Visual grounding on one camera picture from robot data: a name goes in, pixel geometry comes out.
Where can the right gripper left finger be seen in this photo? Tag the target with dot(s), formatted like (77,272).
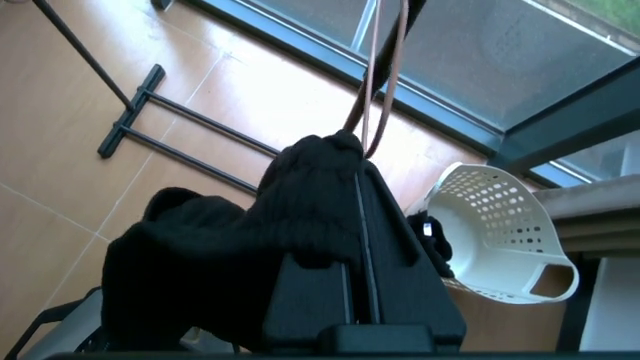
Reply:
(310,300)

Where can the white laundry basket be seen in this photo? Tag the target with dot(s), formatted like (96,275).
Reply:
(500,235)

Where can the black shorts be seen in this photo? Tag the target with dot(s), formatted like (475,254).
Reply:
(210,250)

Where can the beige curtain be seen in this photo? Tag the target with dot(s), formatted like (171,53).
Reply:
(595,215)

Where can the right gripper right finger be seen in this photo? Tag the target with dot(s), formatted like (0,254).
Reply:
(400,270)

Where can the black clothes rack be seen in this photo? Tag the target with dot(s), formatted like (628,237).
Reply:
(131,112)

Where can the pink clothes hanger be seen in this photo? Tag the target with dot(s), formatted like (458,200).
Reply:
(373,50)

